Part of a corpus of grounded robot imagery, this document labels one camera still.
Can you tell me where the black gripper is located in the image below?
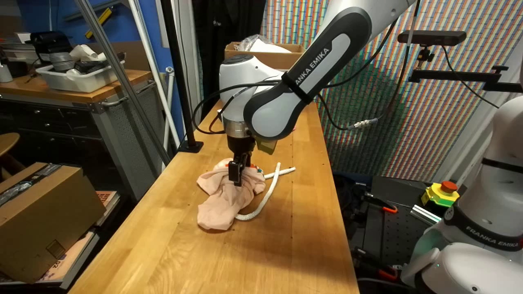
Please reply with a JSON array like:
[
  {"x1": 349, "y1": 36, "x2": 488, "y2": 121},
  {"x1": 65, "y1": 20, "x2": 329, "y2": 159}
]
[{"x1": 228, "y1": 137, "x2": 256, "y2": 186}]

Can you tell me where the peach shirt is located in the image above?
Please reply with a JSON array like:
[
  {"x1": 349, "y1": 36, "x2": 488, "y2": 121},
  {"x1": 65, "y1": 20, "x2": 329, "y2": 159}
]
[{"x1": 197, "y1": 159, "x2": 266, "y2": 232}]

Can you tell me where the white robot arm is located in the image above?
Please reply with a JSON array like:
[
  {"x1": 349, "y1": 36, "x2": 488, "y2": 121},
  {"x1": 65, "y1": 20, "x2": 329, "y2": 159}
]
[{"x1": 221, "y1": 0, "x2": 523, "y2": 294}]

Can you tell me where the black pole stand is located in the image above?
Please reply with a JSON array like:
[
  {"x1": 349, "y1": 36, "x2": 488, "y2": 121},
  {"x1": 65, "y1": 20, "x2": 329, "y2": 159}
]
[{"x1": 161, "y1": 0, "x2": 203, "y2": 154}]

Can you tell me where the cardboard box on table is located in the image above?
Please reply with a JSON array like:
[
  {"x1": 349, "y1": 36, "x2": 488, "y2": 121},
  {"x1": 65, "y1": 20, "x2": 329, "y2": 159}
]
[{"x1": 225, "y1": 43, "x2": 303, "y2": 69}]

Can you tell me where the side workbench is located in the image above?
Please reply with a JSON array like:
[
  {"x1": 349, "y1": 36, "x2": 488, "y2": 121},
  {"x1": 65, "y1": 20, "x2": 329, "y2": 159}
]
[{"x1": 0, "y1": 70, "x2": 163, "y2": 199}]

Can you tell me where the white plastic bin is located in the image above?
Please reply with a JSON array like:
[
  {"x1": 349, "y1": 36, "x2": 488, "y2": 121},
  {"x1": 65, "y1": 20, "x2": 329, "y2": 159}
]
[{"x1": 37, "y1": 62, "x2": 117, "y2": 93}]

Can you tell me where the large cardboard box left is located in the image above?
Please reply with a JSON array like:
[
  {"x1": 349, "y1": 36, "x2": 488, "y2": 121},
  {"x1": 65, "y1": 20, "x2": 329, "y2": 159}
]
[{"x1": 0, "y1": 162, "x2": 105, "y2": 283}]

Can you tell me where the yellow emergency stop button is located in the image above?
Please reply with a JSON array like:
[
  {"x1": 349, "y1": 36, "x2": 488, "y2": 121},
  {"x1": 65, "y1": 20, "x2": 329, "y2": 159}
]
[{"x1": 422, "y1": 180, "x2": 460, "y2": 208}]

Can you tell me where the white rope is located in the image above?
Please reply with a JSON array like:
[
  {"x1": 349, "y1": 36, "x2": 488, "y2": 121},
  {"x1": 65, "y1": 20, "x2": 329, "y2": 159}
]
[{"x1": 234, "y1": 160, "x2": 298, "y2": 222}]

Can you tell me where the black camera on stand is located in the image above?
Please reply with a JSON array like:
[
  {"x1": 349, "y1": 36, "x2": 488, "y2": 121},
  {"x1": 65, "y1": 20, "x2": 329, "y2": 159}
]
[{"x1": 398, "y1": 31, "x2": 467, "y2": 46}]

